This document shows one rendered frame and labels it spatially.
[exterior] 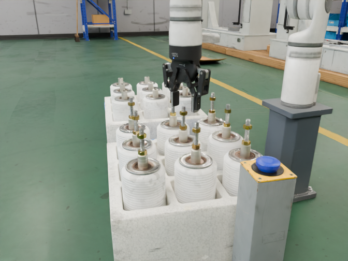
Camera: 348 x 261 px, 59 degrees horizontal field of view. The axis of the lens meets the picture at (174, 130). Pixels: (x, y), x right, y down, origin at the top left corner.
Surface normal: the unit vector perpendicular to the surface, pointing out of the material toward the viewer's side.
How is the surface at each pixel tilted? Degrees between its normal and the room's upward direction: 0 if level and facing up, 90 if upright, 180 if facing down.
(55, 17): 90
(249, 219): 90
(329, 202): 0
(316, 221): 0
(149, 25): 90
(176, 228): 90
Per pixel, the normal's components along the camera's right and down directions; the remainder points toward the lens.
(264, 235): 0.22, 0.36
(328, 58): -0.94, 0.12
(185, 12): -0.07, 0.37
